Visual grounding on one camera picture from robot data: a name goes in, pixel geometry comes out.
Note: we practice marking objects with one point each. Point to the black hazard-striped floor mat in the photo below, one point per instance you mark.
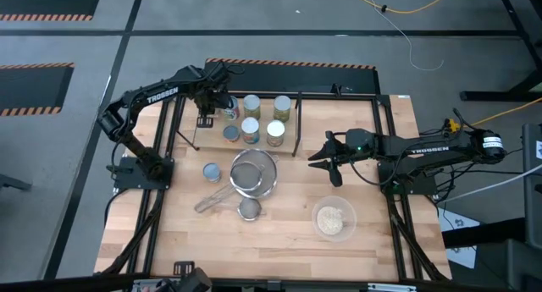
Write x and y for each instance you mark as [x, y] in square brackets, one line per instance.
[46, 0]
[29, 89]
[288, 78]

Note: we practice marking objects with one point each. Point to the black slotted bracket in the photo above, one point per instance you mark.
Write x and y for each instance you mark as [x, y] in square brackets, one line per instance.
[184, 268]

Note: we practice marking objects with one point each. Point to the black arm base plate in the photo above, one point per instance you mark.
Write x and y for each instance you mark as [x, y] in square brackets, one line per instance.
[419, 186]
[131, 177]

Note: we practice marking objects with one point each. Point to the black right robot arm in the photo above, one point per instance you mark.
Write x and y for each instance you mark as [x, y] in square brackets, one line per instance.
[427, 150]

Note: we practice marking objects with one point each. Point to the short can pink white label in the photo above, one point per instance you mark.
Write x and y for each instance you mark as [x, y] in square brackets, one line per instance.
[233, 112]

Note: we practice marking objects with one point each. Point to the medium metal mesh strainer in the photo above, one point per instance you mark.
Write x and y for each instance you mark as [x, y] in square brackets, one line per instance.
[245, 177]

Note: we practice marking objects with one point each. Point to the tall tin can colourful label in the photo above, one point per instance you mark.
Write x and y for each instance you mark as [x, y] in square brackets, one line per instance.
[250, 125]

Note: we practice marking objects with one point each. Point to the black floor stand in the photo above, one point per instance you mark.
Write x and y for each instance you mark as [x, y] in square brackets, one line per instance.
[482, 96]

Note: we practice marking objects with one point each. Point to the tall tin can olive label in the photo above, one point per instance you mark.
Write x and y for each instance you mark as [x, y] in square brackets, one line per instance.
[252, 101]
[282, 103]
[275, 128]

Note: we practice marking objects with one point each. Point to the black metal rig frame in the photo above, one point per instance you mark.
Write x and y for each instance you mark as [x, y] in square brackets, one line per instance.
[317, 96]

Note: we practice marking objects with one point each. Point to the large metal mesh strainer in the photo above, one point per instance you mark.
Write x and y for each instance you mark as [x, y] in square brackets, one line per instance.
[267, 169]

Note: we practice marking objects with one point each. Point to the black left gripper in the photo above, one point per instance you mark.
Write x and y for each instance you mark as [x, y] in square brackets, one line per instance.
[209, 97]

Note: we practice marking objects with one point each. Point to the black table edge beam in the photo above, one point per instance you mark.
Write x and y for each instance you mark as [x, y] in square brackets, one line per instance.
[271, 285]

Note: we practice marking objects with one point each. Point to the short tin can grey lid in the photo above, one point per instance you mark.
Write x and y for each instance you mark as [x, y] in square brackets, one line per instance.
[231, 133]

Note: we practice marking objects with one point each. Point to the black furniture block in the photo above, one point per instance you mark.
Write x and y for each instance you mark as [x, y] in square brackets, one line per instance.
[508, 262]

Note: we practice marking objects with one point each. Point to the grey stand foot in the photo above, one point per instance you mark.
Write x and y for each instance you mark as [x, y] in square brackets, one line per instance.
[12, 182]

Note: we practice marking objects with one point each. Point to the short can teal white label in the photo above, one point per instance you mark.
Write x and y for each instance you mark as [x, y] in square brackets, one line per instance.
[211, 172]

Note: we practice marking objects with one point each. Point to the beige grain heap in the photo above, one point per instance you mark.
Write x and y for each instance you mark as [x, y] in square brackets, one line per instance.
[330, 220]

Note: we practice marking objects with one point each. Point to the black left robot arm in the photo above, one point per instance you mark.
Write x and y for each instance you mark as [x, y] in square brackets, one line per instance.
[161, 95]

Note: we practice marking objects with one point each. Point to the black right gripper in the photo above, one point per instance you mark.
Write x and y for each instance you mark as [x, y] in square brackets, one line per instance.
[360, 146]

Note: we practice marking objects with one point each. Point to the dark bulky object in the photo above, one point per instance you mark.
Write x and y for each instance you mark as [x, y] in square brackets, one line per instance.
[195, 281]

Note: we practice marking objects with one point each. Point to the small metal mesh strainer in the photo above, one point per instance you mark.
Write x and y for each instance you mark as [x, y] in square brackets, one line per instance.
[250, 209]

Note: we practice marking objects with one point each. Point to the white paper sheet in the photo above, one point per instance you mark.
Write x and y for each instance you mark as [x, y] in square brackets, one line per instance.
[457, 222]

